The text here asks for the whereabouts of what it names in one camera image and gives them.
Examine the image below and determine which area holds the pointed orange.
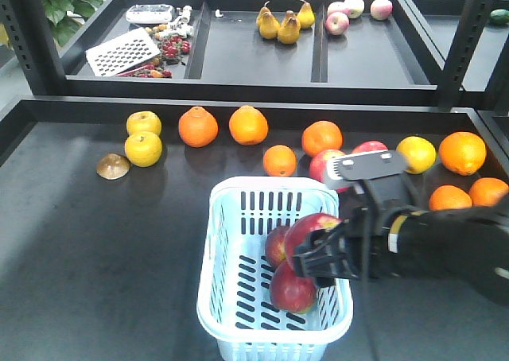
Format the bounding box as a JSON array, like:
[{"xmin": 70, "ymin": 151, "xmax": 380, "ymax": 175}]
[{"xmin": 178, "ymin": 106, "xmax": 219, "ymax": 148}]

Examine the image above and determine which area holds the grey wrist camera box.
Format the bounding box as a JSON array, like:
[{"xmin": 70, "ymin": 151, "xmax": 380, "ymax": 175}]
[{"xmin": 322, "ymin": 149, "xmax": 407, "ymax": 190}]

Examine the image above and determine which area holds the green potted plant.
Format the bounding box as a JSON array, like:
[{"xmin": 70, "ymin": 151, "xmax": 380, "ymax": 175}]
[{"xmin": 41, "ymin": 0, "xmax": 103, "ymax": 47}]

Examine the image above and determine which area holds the brown mushroom cap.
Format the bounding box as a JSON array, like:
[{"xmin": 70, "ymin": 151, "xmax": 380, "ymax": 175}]
[{"xmin": 96, "ymin": 153, "xmax": 131, "ymax": 181}]

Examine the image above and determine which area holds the brown yellow pear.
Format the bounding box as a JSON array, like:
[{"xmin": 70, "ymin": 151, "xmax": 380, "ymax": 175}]
[
  {"xmin": 277, "ymin": 10, "xmax": 301, "ymax": 45},
  {"xmin": 256, "ymin": 2, "xmax": 280, "ymax": 40},
  {"xmin": 296, "ymin": 0, "xmax": 315, "ymax": 29}
]

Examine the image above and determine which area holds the small orange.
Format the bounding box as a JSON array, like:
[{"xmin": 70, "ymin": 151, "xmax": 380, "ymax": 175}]
[
  {"xmin": 429, "ymin": 184, "xmax": 472, "ymax": 211},
  {"xmin": 468, "ymin": 177, "xmax": 508, "ymax": 206},
  {"xmin": 263, "ymin": 145, "xmax": 297, "ymax": 177}
]

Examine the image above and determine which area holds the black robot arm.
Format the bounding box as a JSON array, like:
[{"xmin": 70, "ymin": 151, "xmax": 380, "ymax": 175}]
[{"xmin": 290, "ymin": 180, "xmax": 508, "ymax": 306}]

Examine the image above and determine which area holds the dark red apple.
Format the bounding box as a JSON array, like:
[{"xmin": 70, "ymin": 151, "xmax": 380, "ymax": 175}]
[
  {"xmin": 284, "ymin": 212, "xmax": 341, "ymax": 270},
  {"xmin": 269, "ymin": 260, "xmax": 317, "ymax": 314},
  {"xmin": 265, "ymin": 225, "xmax": 289, "ymax": 270}
]

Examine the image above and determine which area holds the large orange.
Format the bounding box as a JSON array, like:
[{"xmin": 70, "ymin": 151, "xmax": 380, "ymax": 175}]
[{"xmin": 438, "ymin": 131, "xmax": 487, "ymax": 176}]

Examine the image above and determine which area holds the yellow green apple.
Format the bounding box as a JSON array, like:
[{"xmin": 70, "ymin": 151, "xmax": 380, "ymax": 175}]
[
  {"xmin": 124, "ymin": 131, "xmax": 163, "ymax": 168},
  {"xmin": 126, "ymin": 111, "xmax": 162, "ymax": 136}
]

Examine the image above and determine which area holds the white perforated grater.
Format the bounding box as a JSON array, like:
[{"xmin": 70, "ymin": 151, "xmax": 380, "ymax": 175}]
[{"xmin": 85, "ymin": 28, "xmax": 160, "ymax": 76}]

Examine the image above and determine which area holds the black rear display shelf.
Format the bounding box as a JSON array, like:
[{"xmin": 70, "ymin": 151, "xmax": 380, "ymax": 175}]
[{"xmin": 59, "ymin": 0, "xmax": 509, "ymax": 107}]

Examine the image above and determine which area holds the pale pink peach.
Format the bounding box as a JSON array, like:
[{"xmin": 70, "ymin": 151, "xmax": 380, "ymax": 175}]
[{"xmin": 344, "ymin": 0, "xmax": 365, "ymax": 19}]

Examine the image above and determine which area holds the yellow citrus fruit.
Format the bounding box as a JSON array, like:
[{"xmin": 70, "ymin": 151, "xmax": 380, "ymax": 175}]
[{"xmin": 396, "ymin": 136, "xmax": 437, "ymax": 174}]

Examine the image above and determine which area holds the light red apple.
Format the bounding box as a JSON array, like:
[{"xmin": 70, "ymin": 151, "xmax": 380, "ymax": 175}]
[{"xmin": 309, "ymin": 149, "xmax": 345, "ymax": 183}]

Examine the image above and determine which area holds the pink red apple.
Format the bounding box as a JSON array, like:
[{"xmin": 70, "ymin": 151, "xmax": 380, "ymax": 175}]
[{"xmin": 352, "ymin": 140, "xmax": 387, "ymax": 153}]

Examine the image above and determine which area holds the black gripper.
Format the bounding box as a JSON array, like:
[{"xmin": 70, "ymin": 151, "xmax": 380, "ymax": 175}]
[{"xmin": 293, "ymin": 177, "xmax": 419, "ymax": 286}]

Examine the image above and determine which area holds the light blue plastic basket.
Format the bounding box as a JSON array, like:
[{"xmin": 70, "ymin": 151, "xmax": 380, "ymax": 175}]
[{"xmin": 196, "ymin": 176, "xmax": 355, "ymax": 361}]

